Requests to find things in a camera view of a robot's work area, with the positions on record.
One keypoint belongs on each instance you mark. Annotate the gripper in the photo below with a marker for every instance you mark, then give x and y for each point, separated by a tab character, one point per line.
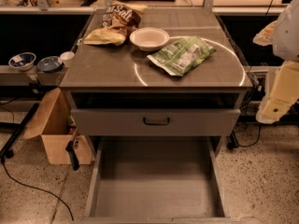
288	36

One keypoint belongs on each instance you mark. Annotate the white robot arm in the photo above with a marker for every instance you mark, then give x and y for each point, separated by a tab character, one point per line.
283	36

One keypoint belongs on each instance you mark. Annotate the grey drawer cabinet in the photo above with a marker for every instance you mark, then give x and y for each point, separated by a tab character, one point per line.
125	91

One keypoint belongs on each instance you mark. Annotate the green chip bag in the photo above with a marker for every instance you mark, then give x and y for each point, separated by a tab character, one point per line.
182	55

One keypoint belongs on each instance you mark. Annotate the white paper bowl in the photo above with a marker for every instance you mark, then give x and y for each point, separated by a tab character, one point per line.
149	38

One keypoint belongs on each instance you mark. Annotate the brown yellow chip bag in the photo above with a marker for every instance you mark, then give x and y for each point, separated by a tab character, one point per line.
119	21

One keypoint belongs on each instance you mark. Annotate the small white cup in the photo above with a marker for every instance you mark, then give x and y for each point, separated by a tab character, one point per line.
66	57

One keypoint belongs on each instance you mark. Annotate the cardboard box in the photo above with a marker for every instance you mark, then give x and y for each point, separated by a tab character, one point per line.
50	124

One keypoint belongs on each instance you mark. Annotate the dark blue bowl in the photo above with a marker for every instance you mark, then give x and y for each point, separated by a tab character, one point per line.
49	64

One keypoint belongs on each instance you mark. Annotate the grey side shelf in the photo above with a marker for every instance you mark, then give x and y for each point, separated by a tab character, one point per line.
14	77

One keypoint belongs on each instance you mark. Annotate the black stand leg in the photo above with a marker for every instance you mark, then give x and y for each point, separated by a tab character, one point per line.
16	129

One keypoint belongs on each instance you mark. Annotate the grey upper drawer with handle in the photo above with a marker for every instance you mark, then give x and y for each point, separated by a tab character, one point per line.
155	122

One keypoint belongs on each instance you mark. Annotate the black handled tool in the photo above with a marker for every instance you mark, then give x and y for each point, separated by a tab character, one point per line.
71	151

